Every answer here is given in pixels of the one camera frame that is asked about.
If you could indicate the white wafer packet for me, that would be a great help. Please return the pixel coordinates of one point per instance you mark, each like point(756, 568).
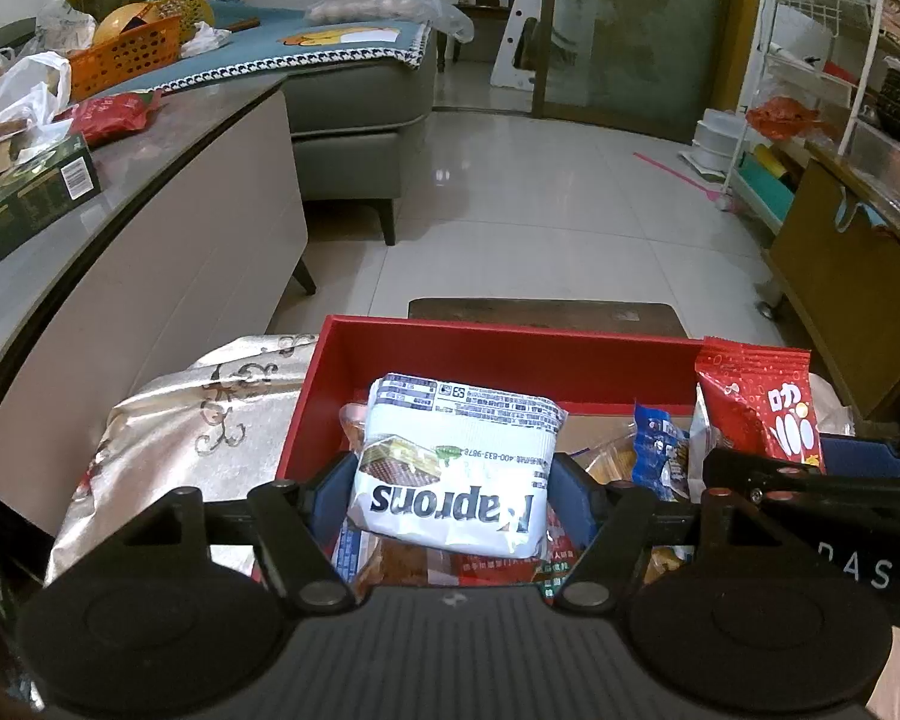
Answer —
point(450, 495)

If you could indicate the teal box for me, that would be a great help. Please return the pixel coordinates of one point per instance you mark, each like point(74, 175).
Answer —
point(761, 184)

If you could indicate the cream patterned tablecloth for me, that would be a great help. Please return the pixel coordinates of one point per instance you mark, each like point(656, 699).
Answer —
point(195, 420)

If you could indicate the clear crumpled plastic bag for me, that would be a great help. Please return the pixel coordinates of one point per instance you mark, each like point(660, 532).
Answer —
point(64, 22)

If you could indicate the yellow mesh cover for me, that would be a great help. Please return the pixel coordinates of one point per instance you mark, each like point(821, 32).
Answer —
point(184, 11)

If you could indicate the dark green box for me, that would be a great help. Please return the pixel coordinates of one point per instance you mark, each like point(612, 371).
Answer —
point(22, 202)

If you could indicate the white crumpled tissue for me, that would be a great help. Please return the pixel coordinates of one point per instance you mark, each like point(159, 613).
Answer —
point(206, 39)

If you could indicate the white stacked container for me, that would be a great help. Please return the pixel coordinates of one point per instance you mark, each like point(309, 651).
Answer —
point(716, 139)

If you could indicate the small red dotted snack packet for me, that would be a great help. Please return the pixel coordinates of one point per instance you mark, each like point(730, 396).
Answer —
point(765, 405)

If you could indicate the teal blanket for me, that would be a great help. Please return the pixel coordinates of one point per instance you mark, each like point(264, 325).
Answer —
point(255, 49)

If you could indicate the dark wooden stool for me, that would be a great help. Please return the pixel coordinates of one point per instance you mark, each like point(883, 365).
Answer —
point(540, 311)

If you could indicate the wooden cabinet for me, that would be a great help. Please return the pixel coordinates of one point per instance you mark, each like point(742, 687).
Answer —
point(832, 277)

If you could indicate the brown dried meat packet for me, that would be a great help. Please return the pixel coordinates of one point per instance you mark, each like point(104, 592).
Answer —
point(405, 566)

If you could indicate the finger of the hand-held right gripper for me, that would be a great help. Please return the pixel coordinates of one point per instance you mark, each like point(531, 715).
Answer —
point(859, 456)
point(742, 472)

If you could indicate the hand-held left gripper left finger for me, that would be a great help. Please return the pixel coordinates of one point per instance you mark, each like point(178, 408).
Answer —
point(330, 493)

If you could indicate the glass sliding door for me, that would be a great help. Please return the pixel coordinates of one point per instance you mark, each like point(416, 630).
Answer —
point(645, 37)

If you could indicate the yellow bowl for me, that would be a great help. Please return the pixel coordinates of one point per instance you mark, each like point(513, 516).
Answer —
point(124, 21)

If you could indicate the grey sofa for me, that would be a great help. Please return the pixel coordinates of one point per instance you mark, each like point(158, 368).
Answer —
point(345, 112)

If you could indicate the white plastic bag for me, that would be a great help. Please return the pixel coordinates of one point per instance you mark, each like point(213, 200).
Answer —
point(15, 90)

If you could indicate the pink fly swatter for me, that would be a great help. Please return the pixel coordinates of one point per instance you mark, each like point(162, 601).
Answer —
point(675, 172)

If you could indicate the blue and yellow snack packet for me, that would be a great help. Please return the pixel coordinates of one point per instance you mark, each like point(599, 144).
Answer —
point(656, 450)

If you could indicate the long white snack packet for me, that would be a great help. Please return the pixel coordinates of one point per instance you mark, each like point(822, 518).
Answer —
point(702, 465)

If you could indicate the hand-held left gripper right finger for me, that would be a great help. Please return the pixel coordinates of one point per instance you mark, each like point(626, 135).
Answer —
point(570, 495)

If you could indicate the red cardboard box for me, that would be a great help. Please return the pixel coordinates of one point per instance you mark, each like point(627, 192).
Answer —
point(495, 367)

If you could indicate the clear packet with tan snack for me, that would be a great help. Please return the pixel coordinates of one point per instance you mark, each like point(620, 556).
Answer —
point(611, 465)

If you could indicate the white perforated board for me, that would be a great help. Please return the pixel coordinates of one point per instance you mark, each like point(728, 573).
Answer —
point(506, 60)

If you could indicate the orange plastic basket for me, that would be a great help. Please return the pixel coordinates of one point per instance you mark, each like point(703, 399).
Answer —
point(127, 56)

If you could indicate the clear bag of buns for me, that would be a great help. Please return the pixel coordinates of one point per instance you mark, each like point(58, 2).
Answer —
point(375, 7)

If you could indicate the red spicy strip packet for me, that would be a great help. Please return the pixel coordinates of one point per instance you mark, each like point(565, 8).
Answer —
point(495, 570)

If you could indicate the red plastic bag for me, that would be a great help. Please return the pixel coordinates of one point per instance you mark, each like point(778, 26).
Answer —
point(784, 116)

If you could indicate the grey top coffee table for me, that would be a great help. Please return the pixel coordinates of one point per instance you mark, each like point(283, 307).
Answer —
point(157, 255)

